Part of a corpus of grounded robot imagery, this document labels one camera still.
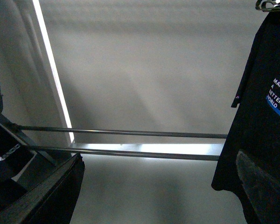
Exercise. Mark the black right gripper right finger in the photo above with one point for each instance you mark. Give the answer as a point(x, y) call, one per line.
point(261, 184)

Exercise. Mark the grey drying rack frame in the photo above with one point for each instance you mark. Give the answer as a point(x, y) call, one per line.
point(62, 107)

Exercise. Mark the metal clothes hanger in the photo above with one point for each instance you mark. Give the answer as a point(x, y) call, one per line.
point(268, 5)

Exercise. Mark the black printed t-shirt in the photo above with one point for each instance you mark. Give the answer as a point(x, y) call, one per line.
point(256, 126)

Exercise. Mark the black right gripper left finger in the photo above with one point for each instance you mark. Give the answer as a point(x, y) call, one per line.
point(52, 201)

